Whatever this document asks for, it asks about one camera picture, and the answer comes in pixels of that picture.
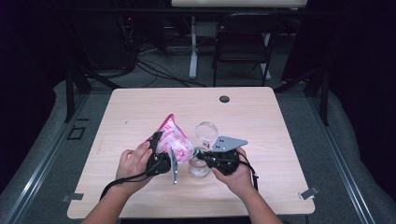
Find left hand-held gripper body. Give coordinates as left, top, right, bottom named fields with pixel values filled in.
left=146, top=147, right=179, bottom=185

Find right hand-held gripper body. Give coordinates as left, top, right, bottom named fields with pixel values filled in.
left=205, top=135, right=249, bottom=176

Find clear glass jar with lid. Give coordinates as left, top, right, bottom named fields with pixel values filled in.
left=188, top=120, right=219, bottom=178

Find pink printed plastic bag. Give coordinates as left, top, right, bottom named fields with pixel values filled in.
left=146, top=113, right=200, bottom=165

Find person's left hand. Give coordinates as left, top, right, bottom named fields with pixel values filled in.
left=115, top=140, right=154, bottom=191

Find person's right hand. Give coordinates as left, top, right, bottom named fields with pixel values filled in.
left=211, top=147, right=256, bottom=197

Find grey table clip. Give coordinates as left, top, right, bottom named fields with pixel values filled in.
left=298, top=186, right=320, bottom=201
left=61, top=192, right=85, bottom=203

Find white desk leg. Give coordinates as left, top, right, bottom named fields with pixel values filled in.
left=189, top=15, right=199, bottom=79

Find black metal stand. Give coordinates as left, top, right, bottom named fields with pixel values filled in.
left=64, top=66, right=120, bottom=123
left=274, top=66, right=331, bottom=127

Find black folding chair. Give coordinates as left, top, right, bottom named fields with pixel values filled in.
left=213, top=13, right=283, bottom=88

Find dark computer cabinet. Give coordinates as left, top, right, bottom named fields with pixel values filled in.
left=74, top=12, right=138, bottom=71

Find left hand-held gripper black cable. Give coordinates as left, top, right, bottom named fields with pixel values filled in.
left=99, top=157, right=166, bottom=202

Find hand-held gripper black cable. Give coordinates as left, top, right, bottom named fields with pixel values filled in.
left=237, top=152, right=260, bottom=191
left=99, top=157, right=166, bottom=202

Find right hand-held gripper black cable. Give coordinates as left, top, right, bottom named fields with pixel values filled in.
left=237, top=152, right=260, bottom=191

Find black floor cables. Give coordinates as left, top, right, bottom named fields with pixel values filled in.
left=134, top=59, right=206, bottom=88

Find metal floor rail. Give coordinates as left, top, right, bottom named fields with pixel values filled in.
left=306, top=92, right=376, bottom=224
left=3, top=92, right=90, bottom=224

